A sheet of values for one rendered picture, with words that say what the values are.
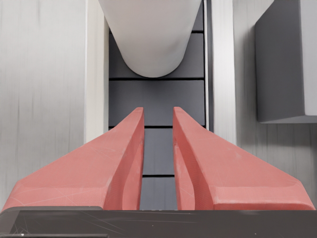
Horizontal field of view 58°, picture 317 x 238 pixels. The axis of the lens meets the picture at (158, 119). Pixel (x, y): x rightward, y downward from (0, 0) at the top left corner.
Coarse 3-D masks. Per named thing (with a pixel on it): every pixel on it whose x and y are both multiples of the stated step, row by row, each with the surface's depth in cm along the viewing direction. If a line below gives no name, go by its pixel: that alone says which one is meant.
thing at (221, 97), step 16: (208, 0) 16; (224, 0) 15; (208, 16) 16; (224, 16) 15; (208, 32) 16; (224, 32) 15; (208, 48) 16; (224, 48) 15; (208, 64) 16; (224, 64) 15; (208, 80) 16; (224, 80) 15; (208, 96) 16; (224, 96) 14; (224, 112) 14; (224, 128) 14
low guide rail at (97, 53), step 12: (96, 0) 20; (96, 12) 20; (96, 24) 20; (96, 36) 20; (108, 36) 21; (96, 48) 19; (108, 48) 21; (96, 60) 19; (108, 60) 21; (96, 72) 19; (96, 84) 19; (96, 96) 19; (96, 108) 19; (96, 120) 19; (96, 132) 19
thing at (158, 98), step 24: (192, 48) 23; (120, 72) 23; (192, 72) 23; (120, 96) 23; (144, 96) 23; (168, 96) 23; (192, 96) 23; (120, 120) 23; (144, 120) 23; (168, 120) 23; (144, 144) 22; (168, 144) 22; (144, 168) 22; (168, 168) 22; (144, 192) 22; (168, 192) 22
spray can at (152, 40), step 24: (120, 0) 10; (144, 0) 10; (168, 0) 10; (192, 0) 11; (120, 24) 13; (144, 24) 12; (168, 24) 12; (192, 24) 15; (120, 48) 18; (144, 48) 15; (168, 48) 16; (144, 72) 21; (168, 72) 22
